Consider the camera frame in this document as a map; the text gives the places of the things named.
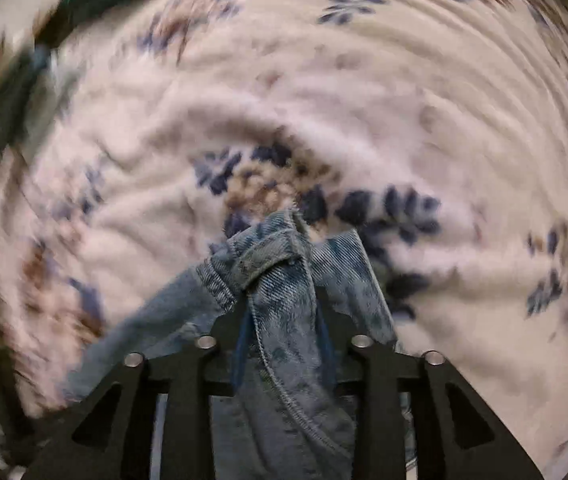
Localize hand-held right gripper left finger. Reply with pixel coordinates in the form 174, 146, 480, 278
22, 294, 255, 480

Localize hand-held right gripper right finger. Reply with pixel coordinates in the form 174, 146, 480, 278
312, 285, 544, 480

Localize blue denim pants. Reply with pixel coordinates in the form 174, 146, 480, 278
62, 208, 417, 480

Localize floral printed blanket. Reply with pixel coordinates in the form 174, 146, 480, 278
0, 0, 568, 480

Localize dark green cloth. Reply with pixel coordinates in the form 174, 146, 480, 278
0, 0, 165, 148

